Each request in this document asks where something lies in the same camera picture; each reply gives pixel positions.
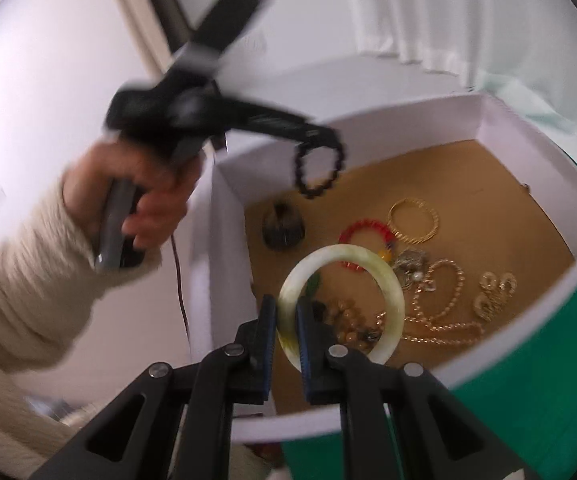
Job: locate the dark door frame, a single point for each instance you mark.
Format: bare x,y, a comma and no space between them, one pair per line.
161,5

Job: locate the white cardboard box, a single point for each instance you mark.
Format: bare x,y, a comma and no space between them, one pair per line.
393,125

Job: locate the person's left hand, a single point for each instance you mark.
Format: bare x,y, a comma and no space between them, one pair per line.
163,210

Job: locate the pale jade bangle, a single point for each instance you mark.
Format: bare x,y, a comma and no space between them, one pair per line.
393,320

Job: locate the green tablecloth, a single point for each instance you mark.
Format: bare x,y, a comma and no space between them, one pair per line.
518,410

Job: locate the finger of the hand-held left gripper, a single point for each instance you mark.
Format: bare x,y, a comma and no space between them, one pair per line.
278,122

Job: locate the white curtain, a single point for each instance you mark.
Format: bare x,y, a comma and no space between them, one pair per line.
418,10

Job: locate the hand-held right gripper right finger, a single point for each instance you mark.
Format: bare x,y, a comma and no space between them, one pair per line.
302,340

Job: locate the person's left forearm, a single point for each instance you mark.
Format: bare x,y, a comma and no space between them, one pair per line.
18,285

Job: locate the gold bangle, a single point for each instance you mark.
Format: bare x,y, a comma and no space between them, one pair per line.
431,230

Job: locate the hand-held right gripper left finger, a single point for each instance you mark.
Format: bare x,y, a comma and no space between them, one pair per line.
268,330

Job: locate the dark round object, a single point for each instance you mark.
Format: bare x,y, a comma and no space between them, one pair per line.
283,230

